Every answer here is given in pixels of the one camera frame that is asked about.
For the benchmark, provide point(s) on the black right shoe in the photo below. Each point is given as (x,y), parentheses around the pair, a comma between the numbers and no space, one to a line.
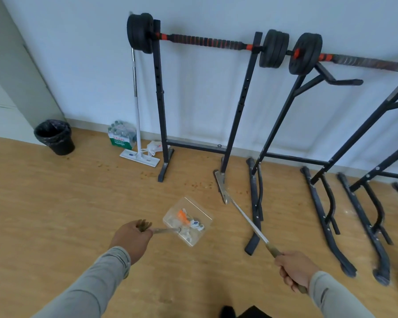
(228,312)

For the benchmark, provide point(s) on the black trash bin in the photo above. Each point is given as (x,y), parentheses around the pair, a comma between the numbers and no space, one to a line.
(59,145)

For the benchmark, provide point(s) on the black barbell orange grips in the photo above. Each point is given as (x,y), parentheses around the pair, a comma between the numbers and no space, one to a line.
(305,52)
(139,33)

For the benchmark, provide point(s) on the white-blue paper scrap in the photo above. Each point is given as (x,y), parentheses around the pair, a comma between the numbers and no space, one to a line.
(196,224)

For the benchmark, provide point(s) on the grey metal filing cabinet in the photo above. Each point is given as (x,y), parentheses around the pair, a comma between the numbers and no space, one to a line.
(13,79)

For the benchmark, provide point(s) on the person's left hand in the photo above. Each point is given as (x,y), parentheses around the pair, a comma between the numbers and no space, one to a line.
(132,241)

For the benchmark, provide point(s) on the person's right leg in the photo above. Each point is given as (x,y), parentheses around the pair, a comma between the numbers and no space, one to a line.
(255,312)

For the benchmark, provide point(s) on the shrink-wrapped pack of water bottles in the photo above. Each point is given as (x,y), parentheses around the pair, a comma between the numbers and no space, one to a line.
(119,139)

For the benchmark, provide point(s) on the silver metal pole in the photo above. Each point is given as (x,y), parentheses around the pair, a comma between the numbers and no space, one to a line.
(137,112)

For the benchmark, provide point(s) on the crumpled white plastic bag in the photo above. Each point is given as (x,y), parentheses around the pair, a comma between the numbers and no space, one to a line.
(154,148)

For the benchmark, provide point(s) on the person's left forearm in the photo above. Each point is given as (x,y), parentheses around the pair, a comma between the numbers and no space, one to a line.
(89,288)

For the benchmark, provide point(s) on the orange trash wrapper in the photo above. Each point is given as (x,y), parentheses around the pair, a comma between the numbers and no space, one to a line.
(183,217)

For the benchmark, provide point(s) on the clear plastic dustpan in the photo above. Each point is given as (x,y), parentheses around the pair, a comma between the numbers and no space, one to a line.
(204,215)

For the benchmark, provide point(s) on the person's right hand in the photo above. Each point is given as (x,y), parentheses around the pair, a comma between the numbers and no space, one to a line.
(296,268)

